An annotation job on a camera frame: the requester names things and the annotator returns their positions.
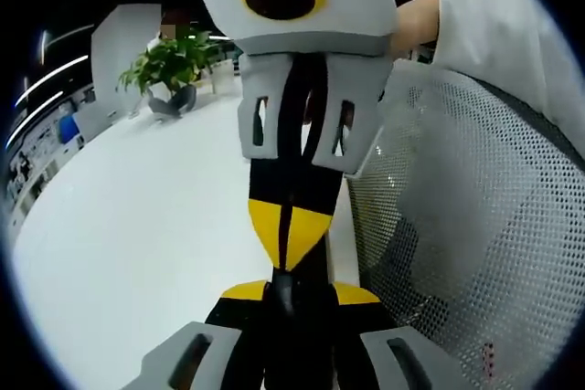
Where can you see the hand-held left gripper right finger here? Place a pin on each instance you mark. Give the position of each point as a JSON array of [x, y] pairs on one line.
[[365, 335]]

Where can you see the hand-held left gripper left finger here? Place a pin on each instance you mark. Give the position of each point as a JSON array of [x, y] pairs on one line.
[[219, 335]]

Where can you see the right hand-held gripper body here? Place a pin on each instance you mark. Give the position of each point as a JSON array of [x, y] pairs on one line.
[[347, 11]]

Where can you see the black remote control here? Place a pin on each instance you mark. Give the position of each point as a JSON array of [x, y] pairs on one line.
[[294, 344]]

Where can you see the dark plant pot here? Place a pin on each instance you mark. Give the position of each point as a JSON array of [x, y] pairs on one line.
[[176, 100]]

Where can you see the person's white shirt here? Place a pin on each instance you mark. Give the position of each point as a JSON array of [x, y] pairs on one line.
[[503, 11]]

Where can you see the green potted plant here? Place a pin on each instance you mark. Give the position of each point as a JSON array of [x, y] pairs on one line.
[[169, 59]]

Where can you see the white mesh basket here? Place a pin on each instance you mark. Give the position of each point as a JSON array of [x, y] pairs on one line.
[[480, 225]]

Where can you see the white square column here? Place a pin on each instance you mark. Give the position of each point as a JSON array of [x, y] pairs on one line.
[[119, 61]]

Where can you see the blue barrel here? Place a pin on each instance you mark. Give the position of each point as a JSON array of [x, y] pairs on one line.
[[67, 129]]

